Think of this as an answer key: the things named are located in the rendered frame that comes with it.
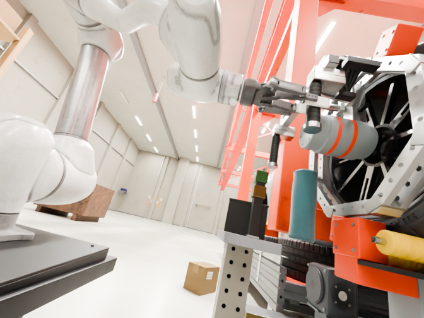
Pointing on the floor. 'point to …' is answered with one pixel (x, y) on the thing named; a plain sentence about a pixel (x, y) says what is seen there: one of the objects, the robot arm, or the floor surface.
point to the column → (233, 282)
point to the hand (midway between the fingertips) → (312, 105)
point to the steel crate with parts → (83, 206)
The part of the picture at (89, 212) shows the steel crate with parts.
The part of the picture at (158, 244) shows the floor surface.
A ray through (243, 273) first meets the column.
